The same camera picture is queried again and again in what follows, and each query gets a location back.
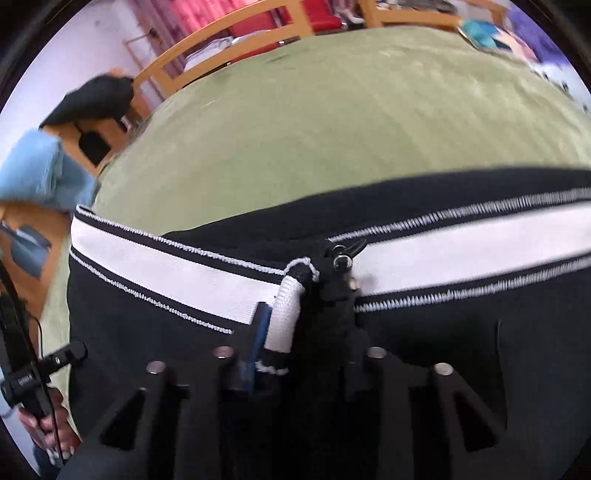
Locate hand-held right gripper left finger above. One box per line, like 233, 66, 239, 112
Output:
58, 301, 279, 480

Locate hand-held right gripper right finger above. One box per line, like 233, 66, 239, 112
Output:
341, 322, 533, 480

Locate black pants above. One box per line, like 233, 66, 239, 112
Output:
67, 168, 591, 480

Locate person's left hand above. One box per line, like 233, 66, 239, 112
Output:
17, 385, 80, 464

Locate light blue fluffy cloth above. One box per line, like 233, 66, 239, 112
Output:
0, 128, 100, 209

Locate green bed blanket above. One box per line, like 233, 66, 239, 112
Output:
41, 24, 591, 324

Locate black garment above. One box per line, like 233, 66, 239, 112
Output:
39, 75, 136, 128

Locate wooden coat rack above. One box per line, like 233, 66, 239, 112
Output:
122, 31, 154, 118

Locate red chair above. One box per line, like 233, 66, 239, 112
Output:
225, 0, 345, 38

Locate white flower-print pillow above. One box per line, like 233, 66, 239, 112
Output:
530, 59, 591, 114

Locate pink patterned curtain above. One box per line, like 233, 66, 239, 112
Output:
131, 0, 185, 70

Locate geometric patterned pillow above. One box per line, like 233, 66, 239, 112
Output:
458, 17, 514, 51

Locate purple plush toy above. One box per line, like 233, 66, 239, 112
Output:
507, 7, 571, 66

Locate wooden bed frame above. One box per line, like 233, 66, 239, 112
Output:
0, 0, 509, 319

